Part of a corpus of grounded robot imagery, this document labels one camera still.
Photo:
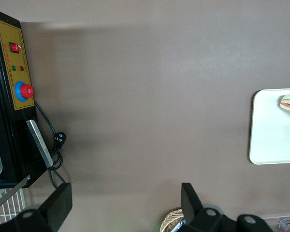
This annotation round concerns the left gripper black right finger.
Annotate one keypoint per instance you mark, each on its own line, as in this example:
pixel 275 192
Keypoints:
pixel 193 207

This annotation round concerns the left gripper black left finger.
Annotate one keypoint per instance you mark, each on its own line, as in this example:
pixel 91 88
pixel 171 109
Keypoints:
pixel 55 207

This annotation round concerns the beige plastic tray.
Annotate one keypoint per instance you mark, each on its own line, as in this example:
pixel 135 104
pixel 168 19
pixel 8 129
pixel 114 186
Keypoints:
pixel 268 135

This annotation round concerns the wicker basket with foil trays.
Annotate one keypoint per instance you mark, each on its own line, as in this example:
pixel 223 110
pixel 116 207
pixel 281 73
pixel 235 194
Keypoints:
pixel 170 216

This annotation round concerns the black sealing machine yellow panel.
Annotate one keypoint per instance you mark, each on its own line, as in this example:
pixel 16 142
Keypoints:
pixel 19 145

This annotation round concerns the clear acrylic bottle rack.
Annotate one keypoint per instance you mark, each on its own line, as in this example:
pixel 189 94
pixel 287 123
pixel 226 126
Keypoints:
pixel 270 221

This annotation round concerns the red cola bottle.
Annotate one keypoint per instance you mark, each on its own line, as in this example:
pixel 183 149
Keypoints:
pixel 288 224

